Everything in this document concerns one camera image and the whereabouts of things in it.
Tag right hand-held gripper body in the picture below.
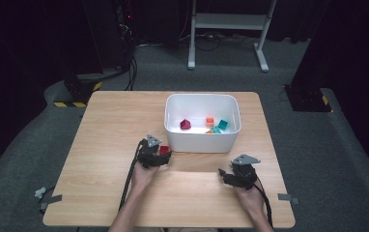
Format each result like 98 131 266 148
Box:
231 153 262 191

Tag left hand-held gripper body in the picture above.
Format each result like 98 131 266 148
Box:
137 133 166 169

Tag white plastic bin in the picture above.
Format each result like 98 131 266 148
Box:
163 93 242 154

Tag person's left hand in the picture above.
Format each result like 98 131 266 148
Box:
130 163 161 191

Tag person's right hand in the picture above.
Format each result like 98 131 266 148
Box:
235 186 266 220

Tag dark grey tape strip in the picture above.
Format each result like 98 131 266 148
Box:
277 192 300 205
38 194 64 212

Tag black stand base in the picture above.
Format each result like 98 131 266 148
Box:
283 84 332 113

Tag black base with striped tape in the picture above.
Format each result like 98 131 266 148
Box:
53 72 103 109

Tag dark equipment rack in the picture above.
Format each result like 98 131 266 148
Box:
114 0 136 71

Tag grey metal stand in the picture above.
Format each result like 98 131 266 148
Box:
187 0 277 73

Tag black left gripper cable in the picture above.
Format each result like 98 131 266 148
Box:
118 139 146 211

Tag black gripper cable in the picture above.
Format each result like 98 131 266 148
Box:
253 178 274 228
118 139 146 211

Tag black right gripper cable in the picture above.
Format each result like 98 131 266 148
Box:
253 178 274 228

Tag black floor cable bundle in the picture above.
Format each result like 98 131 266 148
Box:
113 47 139 92

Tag cables under metal stand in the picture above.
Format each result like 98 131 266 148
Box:
178 31 258 52

